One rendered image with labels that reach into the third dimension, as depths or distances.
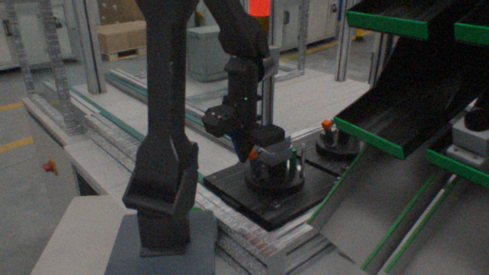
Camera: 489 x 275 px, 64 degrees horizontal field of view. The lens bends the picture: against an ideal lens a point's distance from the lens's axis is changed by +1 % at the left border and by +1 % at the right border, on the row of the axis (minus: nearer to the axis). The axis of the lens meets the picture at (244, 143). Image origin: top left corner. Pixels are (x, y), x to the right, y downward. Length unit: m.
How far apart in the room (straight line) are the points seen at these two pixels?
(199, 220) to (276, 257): 0.18
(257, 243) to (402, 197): 0.26
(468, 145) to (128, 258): 0.46
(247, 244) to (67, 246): 0.42
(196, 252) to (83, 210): 0.55
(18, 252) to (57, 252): 1.53
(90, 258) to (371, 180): 0.60
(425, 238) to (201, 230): 0.34
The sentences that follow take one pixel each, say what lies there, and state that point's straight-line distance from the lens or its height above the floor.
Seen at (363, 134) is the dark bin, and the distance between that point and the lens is 0.60.
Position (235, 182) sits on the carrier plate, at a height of 0.97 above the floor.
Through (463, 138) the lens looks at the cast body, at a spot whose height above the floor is 1.24.
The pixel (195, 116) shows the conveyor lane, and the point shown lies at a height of 0.94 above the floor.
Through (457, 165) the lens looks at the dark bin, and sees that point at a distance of 0.55.
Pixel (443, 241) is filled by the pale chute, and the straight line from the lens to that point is 0.67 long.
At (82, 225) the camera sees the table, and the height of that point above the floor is 0.86.
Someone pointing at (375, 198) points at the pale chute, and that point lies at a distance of 0.71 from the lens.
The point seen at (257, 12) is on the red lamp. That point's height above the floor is 1.32.
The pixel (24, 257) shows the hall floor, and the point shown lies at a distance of 2.44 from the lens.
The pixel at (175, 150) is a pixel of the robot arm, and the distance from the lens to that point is 0.51.
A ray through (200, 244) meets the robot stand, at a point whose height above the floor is 1.06.
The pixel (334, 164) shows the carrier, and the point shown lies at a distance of 1.00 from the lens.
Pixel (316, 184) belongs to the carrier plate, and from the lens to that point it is 0.90.
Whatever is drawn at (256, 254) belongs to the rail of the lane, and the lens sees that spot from 0.74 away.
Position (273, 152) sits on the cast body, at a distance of 0.84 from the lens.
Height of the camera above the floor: 1.44
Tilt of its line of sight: 26 degrees down
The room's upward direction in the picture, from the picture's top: straight up
